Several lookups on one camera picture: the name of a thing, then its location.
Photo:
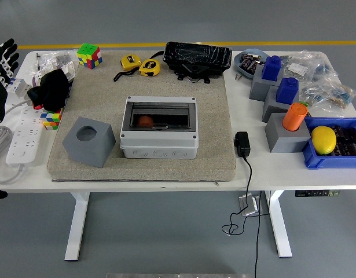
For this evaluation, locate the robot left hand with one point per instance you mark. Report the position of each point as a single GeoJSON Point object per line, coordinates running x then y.
{"type": "Point", "coordinates": [4, 63]}

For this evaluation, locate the grey holder block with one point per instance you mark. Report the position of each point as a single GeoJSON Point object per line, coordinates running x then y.
{"type": "Point", "coordinates": [284, 142]}
{"type": "Point", "coordinates": [271, 111]}
{"type": "Point", "coordinates": [258, 89]}
{"type": "Point", "coordinates": [91, 150]}

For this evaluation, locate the orange cylinder battery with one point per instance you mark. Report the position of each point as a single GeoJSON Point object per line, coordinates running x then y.
{"type": "Point", "coordinates": [145, 121]}
{"type": "Point", "coordinates": [293, 118]}

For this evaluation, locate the grey electrical box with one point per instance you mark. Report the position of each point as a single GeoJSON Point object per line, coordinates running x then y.
{"type": "Point", "coordinates": [159, 144]}

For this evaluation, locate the small dark battery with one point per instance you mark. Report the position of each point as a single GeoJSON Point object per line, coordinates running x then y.
{"type": "Point", "coordinates": [252, 67]}
{"type": "Point", "coordinates": [246, 59]}

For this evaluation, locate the white circuit breaker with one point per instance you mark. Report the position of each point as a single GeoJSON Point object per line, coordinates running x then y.
{"type": "Point", "coordinates": [20, 88]}

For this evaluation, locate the thin metal screwdriver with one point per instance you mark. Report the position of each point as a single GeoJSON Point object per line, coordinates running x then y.
{"type": "Point", "coordinates": [38, 62]}

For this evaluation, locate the black cloth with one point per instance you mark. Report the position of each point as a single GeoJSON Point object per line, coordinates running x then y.
{"type": "Point", "coordinates": [50, 87]}

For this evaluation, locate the clear bag of screws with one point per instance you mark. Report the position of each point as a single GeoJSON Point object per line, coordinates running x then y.
{"type": "Point", "coordinates": [60, 58]}

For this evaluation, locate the white socket module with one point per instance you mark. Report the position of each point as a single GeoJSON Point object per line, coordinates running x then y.
{"type": "Point", "coordinates": [69, 69]}

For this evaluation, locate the small Rubik's cube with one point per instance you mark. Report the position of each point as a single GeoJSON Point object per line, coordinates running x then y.
{"type": "Point", "coordinates": [50, 120]}

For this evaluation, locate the white power strip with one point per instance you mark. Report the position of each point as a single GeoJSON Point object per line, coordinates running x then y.
{"type": "Point", "coordinates": [24, 136]}

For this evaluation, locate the large Rubik's cube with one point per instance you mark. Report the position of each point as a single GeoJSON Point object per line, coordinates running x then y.
{"type": "Point", "coordinates": [89, 56]}

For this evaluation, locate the yellow tape measure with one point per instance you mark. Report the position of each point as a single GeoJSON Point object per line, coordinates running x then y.
{"type": "Point", "coordinates": [148, 67]}
{"type": "Point", "coordinates": [130, 61]}

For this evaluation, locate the white table leg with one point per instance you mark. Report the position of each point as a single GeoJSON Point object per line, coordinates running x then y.
{"type": "Point", "coordinates": [280, 231]}
{"type": "Point", "coordinates": [77, 231]}

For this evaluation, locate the black wrapped case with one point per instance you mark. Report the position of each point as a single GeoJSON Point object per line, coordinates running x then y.
{"type": "Point", "coordinates": [195, 55]}

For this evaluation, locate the grey-brown mat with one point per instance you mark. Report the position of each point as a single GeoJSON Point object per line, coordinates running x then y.
{"type": "Point", "coordinates": [166, 171]}

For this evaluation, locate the blue-grey dish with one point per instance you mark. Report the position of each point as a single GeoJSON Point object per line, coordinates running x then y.
{"type": "Point", "coordinates": [238, 65]}

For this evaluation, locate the small metal clip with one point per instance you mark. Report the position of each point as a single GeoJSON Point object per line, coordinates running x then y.
{"type": "Point", "coordinates": [238, 76]}

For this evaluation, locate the black power adapter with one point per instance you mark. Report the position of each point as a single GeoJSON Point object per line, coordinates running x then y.
{"type": "Point", "coordinates": [242, 144]}

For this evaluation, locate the blue bottle-shaped block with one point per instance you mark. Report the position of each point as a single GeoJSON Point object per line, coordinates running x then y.
{"type": "Point", "coordinates": [287, 92]}
{"type": "Point", "coordinates": [271, 69]}

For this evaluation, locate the clear bag of components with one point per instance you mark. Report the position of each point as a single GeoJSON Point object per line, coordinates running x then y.
{"type": "Point", "coordinates": [325, 69]}
{"type": "Point", "coordinates": [312, 94]}
{"type": "Point", "coordinates": [341, 95]}
{"type": "Point", "coordinates": [296, 68]}

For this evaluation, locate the small green part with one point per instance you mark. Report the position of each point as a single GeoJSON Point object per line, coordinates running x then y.
{"type": "Point", "coordinates": [303, 103]}

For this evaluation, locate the yellow lemon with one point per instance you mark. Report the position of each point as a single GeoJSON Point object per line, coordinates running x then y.
{"type": "Point", "coordinates": [323, 140]}

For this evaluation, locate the black table control panel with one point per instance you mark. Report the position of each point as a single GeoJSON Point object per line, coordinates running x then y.
{"type": "Point", "coordinates": [318, 193]}

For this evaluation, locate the blue plastic bin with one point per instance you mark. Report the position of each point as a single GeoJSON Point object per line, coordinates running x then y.
{"type": "Point", "coordinates": [331, 162]}

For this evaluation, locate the silver metal bracket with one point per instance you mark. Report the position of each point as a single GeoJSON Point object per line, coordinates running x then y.
{"type": "Point", "coordinates": [248, 206]}

